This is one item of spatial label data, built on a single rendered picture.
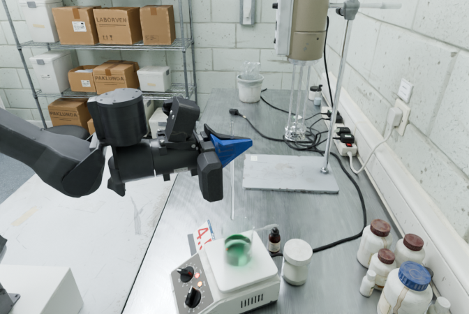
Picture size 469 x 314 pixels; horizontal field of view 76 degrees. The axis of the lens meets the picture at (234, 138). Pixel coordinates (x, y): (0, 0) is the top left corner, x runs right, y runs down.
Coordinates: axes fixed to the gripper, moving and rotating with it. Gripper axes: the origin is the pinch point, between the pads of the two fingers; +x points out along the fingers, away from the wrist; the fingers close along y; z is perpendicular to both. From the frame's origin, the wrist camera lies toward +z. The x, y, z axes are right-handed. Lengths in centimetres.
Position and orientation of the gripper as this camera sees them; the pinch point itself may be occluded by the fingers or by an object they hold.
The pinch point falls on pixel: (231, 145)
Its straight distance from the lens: 47.4
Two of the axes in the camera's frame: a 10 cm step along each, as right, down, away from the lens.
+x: 9.5, -1.5, 2.7
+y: -3.1, -4.5, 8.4
